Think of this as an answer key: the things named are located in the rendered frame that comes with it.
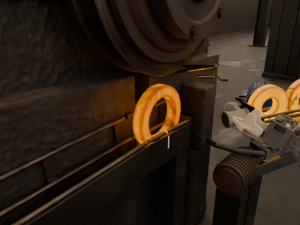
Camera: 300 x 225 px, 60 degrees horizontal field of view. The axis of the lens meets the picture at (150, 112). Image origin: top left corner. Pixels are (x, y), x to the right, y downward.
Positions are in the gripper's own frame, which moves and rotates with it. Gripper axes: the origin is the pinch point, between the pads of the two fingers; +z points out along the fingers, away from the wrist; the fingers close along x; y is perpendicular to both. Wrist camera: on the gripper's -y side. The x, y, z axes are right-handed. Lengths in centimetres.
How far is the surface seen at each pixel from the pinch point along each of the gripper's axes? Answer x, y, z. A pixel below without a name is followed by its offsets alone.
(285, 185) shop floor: -96, -70, -22
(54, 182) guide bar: 44.2, -12.9, 18.2
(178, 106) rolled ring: 4.7, -3.0, 16.2
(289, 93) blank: -38.4, 2.3, -3.8
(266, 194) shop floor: -79, -72, -17
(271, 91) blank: -30.5, 2.4, 0.8
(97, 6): 34.8, 23.5, 22.5
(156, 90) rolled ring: 15.5, 3.9, 18.4
